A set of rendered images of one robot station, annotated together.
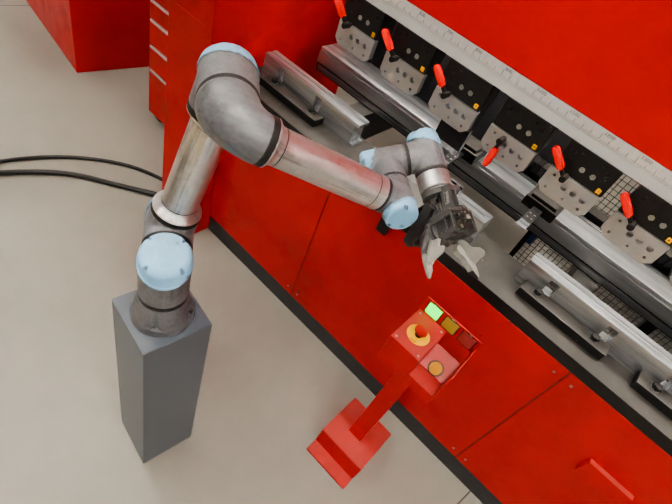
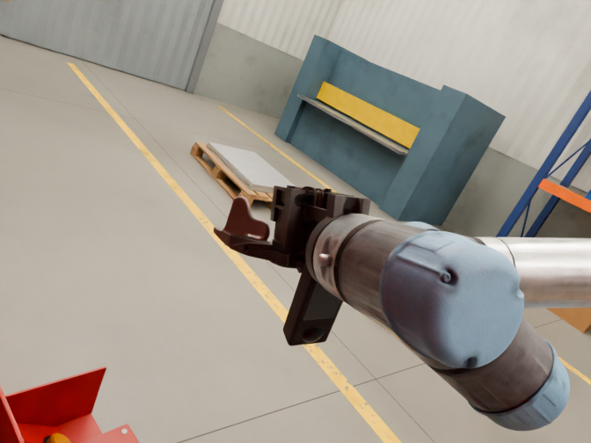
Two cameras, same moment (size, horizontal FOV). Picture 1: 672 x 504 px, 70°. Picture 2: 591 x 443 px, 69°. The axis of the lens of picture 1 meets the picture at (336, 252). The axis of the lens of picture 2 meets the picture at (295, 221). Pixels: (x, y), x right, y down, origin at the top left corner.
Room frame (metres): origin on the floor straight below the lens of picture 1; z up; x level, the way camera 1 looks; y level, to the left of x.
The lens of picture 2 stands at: (1.27, -0.15, 1.37)
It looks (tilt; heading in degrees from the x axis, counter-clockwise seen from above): 20 degrees down; 189
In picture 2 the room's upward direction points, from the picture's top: 25 degrees clockwise
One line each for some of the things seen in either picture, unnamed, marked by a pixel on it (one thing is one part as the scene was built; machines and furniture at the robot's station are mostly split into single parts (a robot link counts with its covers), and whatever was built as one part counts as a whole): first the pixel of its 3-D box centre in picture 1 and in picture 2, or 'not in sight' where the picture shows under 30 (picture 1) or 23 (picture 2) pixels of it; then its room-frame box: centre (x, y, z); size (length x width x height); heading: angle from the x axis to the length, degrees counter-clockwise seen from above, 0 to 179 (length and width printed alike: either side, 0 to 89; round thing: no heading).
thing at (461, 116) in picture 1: (464, 94); not in sight; (1.40, -0.16, 1.26); 0.15 x 0.09 x 0.17; 65
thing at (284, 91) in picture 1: (291, 100); not in sight; (1.59, 0.39, 0.89); 0.30 x 0.05 x 0.03; 65
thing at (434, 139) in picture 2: not in sight; (372, 125); (-5.64, -0.81, 0.87); 3.00 x 1.35 x 1.75; 56
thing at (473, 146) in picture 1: (458, 151); not in sight; (1.53, -0.25, 1.01); 0.26 x 0.12 x 0.05; 155
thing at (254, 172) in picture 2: not in sight; (252, 169); (-2.86, -1.46, 0.17); 1.01 x 0.64 x 0.06; 54
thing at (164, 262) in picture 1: (165, 268); not in sight; (0.63, 0.34, 0.94); 0.13 x 0.12 x 0.14; 26
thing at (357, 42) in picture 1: (365, 26); not in sight; (1.56, 0.21, 1.26); 0.15 x 0.09 x 0.17; 65
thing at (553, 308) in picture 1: (561, 318); not in sight; (1.08, -0.70, 0.89); 0.30 x 0.05 x 0.03; 65
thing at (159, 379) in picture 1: (159, 381); not in sight; (0.62, 0.34, 0.39); 0.18 x 0.18 x 0.78; 56
